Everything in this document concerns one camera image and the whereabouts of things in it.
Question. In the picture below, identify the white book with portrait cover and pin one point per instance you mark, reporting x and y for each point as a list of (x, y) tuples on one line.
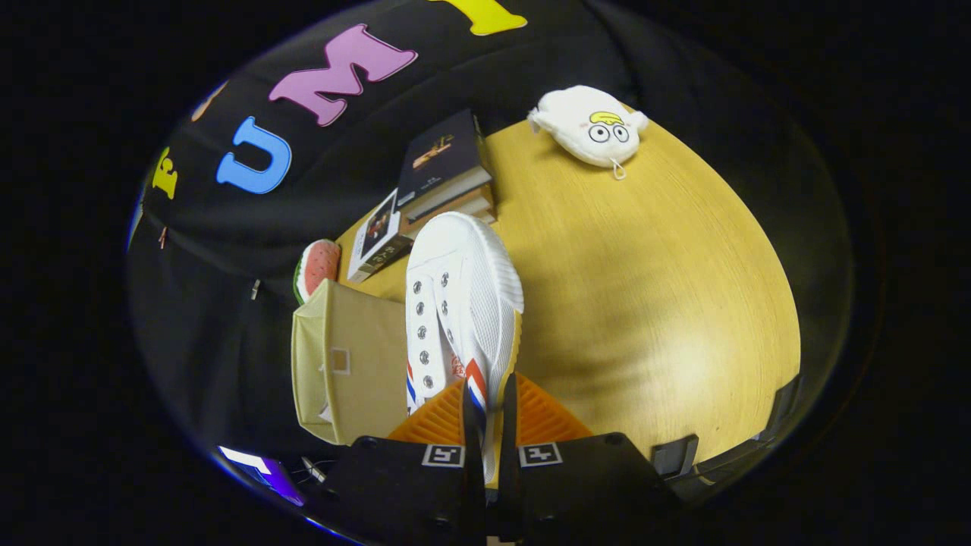
[(379, 227)]

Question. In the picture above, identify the black table edge clamp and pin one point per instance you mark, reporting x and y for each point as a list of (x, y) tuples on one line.
[(787, 396), (674, 456)]

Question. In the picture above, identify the white canvas shoe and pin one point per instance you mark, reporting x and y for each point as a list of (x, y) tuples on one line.
[(463, 265)]

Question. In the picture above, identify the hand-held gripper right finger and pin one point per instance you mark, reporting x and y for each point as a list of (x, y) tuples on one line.
[(508, 425)]

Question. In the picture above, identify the black backdrop cloth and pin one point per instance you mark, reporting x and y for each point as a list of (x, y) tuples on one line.
[(531, 68)]

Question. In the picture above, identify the white plush pouch with eyes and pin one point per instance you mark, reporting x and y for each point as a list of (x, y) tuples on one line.
[(576, 121)]

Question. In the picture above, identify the watermelon slice toy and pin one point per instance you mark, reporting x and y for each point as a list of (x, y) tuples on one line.
[(318, 265)]

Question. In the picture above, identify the laptop screen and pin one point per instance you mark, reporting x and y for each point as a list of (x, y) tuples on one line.
[(258, 466)]

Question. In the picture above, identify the tan book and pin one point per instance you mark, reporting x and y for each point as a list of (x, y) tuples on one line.
[(485, 217)]

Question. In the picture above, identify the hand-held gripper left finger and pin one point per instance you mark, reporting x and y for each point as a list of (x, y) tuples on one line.
[(474, 470)]

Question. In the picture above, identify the beige fabric storage box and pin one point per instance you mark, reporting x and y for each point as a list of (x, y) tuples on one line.
[(364, 334)]

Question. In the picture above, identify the black hardcover book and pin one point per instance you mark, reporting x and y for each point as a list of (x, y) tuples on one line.
[(440, 159)]

